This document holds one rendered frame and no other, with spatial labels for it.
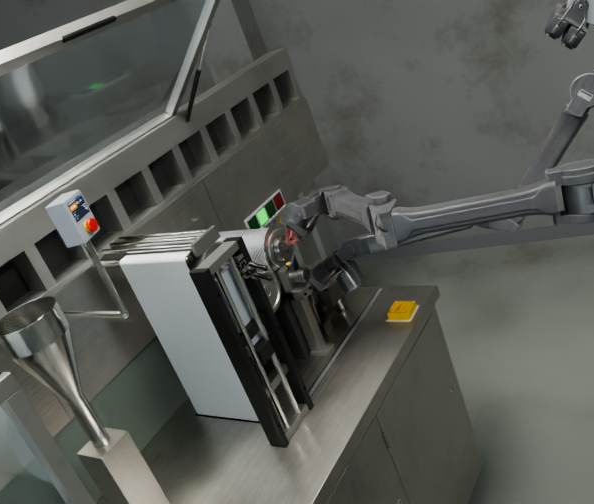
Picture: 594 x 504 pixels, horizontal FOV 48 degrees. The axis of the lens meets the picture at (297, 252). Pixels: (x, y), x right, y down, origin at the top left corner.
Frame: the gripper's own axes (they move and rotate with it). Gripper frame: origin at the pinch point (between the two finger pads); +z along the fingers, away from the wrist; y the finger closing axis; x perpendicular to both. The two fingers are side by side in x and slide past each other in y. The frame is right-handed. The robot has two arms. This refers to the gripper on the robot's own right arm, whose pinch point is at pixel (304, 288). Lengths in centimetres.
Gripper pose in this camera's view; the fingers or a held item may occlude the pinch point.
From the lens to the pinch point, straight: 210.0
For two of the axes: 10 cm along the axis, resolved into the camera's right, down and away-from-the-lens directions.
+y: 4.7, -5.2, 7.1
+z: -5.3, 4.8, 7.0
